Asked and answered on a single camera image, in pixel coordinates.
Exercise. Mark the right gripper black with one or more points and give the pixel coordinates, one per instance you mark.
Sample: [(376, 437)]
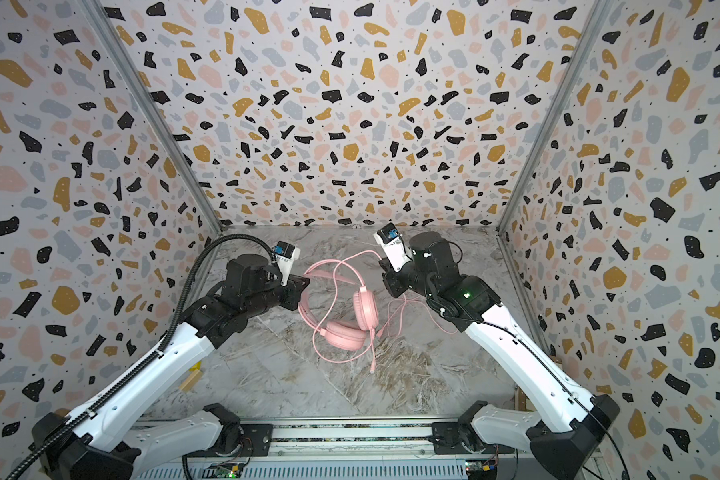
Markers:
[(393, 279)]

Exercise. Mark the pink headphones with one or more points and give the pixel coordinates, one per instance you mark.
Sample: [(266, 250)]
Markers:
[(356, 328)]

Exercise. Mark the left circuit board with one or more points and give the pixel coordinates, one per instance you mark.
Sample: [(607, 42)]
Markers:
[(227, 471)]

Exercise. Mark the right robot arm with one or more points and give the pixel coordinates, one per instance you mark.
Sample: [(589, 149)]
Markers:
[(567, 424)]

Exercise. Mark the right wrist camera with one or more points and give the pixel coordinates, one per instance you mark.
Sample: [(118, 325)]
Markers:
[(390, 240)]

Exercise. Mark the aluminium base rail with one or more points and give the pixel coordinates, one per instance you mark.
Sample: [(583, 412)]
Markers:
[(348, 438)]

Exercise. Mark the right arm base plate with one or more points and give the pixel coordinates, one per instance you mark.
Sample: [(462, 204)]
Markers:
[(452, 438)]

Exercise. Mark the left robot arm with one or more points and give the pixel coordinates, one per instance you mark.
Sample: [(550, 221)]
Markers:
[(96, 440)]

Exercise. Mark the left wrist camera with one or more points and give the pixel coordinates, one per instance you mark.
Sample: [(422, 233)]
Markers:
[(286, 254)]

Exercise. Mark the right circuit board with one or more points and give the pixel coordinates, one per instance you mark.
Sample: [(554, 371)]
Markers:
[(481, 470)]

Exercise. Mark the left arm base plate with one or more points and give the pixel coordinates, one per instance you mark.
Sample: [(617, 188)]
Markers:
[(244, 440)]

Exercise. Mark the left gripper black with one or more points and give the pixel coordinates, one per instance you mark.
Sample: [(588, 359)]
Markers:
[(295, 285)]

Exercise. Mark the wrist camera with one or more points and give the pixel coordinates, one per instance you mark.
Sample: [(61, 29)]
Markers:
[(286, 254), (390, 240)]

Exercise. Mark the wooden block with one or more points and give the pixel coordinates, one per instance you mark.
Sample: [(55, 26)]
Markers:
[(191, 380)]

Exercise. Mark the circuit board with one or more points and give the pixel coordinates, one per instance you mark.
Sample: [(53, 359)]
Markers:
[(481, 470), (227, 471)]

